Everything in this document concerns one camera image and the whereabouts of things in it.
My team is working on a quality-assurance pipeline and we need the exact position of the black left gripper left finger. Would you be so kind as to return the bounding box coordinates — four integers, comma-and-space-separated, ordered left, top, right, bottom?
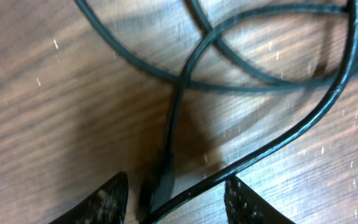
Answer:
51, 171, 129, 224

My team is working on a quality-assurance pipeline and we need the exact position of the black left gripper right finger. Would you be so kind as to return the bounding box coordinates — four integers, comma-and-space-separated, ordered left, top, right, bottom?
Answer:
224, 176, 294, 224

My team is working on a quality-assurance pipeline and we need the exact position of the black USB cable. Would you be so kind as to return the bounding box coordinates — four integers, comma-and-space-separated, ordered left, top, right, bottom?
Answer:
137, 2, 358, 222
73, 0, 358, 224

